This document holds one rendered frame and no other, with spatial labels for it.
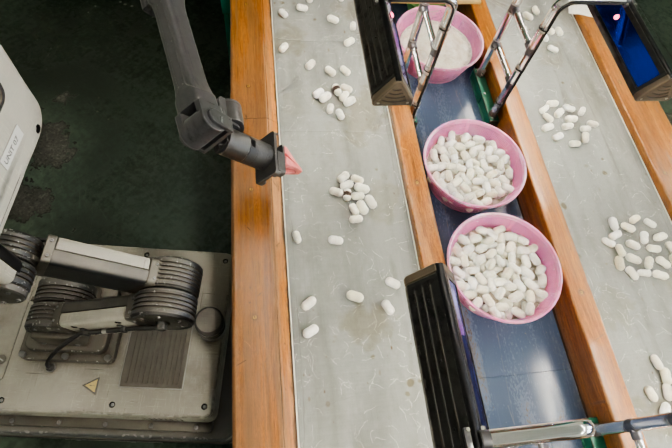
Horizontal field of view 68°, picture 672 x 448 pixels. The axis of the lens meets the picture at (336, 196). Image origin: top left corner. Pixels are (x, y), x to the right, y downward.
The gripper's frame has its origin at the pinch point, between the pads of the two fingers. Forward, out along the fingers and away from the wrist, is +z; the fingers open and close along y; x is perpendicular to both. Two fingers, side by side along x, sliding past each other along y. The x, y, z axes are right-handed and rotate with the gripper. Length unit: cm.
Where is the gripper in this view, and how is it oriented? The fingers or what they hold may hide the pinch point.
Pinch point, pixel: (297, 170)
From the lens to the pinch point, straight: 109.1
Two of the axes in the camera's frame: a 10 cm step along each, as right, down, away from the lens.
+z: 6.9, 2.7, 6.7
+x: -7.1, 4.0, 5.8
